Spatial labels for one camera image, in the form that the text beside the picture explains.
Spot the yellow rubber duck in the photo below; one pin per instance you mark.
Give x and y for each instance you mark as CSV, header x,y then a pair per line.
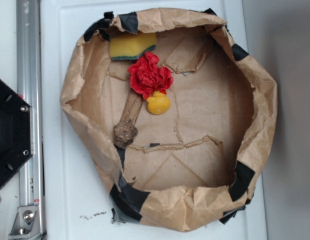
x,y
158,103

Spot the brown wooden stick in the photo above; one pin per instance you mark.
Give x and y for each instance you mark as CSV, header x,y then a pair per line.
x,y
132,107

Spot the brown lumpy ball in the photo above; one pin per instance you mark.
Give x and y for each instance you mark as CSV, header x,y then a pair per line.
x,y
124,134

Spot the red crumpled paper flower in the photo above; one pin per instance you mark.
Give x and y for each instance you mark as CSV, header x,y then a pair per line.
x,y
146,77

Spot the brown paper bag tray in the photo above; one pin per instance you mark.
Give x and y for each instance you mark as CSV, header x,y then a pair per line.
x,y
199,161

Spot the yellow green sponge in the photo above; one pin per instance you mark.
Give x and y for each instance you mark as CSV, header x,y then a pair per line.
x,y
129,46

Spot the aluminium extrusion rail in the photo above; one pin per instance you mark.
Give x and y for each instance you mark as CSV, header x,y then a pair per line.
x,y
29,85

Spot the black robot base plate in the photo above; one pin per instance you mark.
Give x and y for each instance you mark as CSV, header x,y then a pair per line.
x,y
15,133

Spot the metal corner bracket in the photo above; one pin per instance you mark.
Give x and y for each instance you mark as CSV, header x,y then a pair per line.
x,y
27,225

